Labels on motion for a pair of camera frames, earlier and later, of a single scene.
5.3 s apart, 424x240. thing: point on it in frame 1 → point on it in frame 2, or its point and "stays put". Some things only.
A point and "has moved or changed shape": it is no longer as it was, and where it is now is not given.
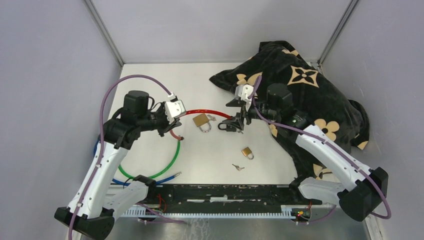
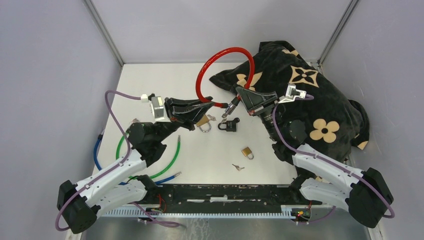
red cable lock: (201, 110) has moved or changed shape
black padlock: (229, 128) stays put
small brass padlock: (246, 151) stays put
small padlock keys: (238, 168) stays put
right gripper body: (248, 114) → (260, 104)
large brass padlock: (201, 120) stays put
